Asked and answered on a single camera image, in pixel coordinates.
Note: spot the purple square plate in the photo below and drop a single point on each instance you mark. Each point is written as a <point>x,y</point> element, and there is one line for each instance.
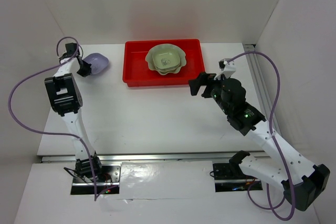
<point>97,62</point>

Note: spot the red plastic bin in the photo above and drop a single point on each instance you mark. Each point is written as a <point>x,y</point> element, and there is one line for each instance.
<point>136,72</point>

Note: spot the brown square plate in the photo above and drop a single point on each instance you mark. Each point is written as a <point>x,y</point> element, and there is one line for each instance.
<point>164,70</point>

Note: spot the green square plate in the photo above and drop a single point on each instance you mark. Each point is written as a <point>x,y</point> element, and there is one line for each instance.
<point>166,57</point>

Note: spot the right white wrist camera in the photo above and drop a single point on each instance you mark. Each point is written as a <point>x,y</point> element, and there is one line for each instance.
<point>227,69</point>

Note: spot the aluminium front rail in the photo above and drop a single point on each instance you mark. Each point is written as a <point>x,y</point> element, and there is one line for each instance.
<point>152,157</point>

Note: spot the aluminium side rail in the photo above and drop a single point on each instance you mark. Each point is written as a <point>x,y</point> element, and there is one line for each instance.
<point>258,79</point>

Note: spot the large green scalloped bowl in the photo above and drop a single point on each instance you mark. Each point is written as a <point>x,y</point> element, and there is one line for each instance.
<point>182,54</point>

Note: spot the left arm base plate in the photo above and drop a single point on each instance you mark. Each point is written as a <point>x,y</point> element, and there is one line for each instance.
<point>108,182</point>

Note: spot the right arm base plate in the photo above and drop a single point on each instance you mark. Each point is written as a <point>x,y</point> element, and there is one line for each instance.
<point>226,180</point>

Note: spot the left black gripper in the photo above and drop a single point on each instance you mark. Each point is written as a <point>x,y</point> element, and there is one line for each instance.
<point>84,73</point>

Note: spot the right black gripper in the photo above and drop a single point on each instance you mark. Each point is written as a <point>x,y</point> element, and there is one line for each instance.
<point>203,79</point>

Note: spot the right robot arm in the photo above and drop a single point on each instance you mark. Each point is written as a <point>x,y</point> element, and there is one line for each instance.
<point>300,179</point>

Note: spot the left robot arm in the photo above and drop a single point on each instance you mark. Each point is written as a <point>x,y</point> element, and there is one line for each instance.
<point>65,99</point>

